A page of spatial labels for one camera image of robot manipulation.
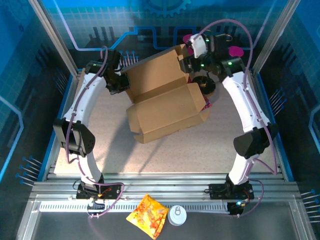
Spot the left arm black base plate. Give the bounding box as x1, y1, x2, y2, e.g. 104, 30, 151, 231
76, 183, 121, 200

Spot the pink wine glass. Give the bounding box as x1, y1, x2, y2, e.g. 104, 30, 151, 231
182, 34, 196, 57
228, 45, 245, 58

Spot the aluminium frame rail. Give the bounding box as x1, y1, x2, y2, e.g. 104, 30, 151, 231
29, 172, 301, 201

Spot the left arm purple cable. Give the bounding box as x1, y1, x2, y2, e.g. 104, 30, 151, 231
64, 46, 125, 220

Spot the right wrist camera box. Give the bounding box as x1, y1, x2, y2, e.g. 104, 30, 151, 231
188, 34, 209, 60

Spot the blue table edge strip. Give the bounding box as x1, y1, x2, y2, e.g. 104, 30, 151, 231
37, 74, 75, 181
254, 72, 295, 181

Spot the aluminium frame post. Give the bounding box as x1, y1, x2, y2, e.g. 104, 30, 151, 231
28, 0, 82, 76
251, 0, 300, 74

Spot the purple snack packet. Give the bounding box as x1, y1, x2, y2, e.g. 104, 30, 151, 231
199, 96, 213, 111

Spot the white pull-tab can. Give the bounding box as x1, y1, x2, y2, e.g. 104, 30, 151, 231
167, 205, 188, 227

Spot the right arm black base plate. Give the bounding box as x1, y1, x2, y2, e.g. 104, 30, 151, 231
209, 183, 255, 200

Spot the white slotted cable duct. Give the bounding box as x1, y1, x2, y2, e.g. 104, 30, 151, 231
39, 202, 231, 214

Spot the gold wire glass holder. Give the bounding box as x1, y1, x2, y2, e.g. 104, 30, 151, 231
191, 33, 233, 95

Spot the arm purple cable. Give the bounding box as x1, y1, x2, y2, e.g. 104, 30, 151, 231
197, 19, 278, 218
64, 46, 125, 220

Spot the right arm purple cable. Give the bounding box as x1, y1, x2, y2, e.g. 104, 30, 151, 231
197, 19, 278, 218

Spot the brown cardboard paper box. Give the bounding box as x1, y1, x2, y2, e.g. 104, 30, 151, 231
121, 44, 211, 145

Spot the yellow orange snack bag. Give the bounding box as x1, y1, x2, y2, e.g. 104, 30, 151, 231
125, 193, 170, 240

